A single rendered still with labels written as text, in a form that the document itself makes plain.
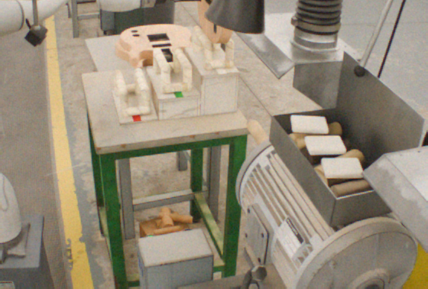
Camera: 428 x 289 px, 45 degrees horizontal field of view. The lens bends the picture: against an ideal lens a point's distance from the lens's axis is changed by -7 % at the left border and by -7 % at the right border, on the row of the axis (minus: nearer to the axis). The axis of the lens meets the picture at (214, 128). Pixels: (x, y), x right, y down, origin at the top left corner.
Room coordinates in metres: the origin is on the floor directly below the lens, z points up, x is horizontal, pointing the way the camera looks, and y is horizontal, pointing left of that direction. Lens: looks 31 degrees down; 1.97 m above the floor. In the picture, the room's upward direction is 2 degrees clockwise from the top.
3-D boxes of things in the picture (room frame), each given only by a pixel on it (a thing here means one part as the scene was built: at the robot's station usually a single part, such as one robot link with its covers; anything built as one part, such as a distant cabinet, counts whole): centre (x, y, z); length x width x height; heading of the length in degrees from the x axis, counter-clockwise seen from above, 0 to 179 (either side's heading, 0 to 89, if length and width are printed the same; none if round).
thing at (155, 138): (1.96, 0.23, 0.55); 0.62 x 0.58 x 0.76; 18
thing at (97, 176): (2.14, 0.55, 0.45); 0.05 x 0.05 x 0.90; 18
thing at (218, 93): (1.97, 0.02, 1.02); 0.27 x 0.15 x 0.17; 18
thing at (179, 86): (1.84, 0.14, 1.04); 0.11 x 0.03 x 0.03; 108
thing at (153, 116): (1.88, 0.32, 0.94); 0.27 x 0.15 x 0.01; 18
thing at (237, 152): (1.78, -0.09, 0.45); 0.05 x 0.05 x 0.90; 18
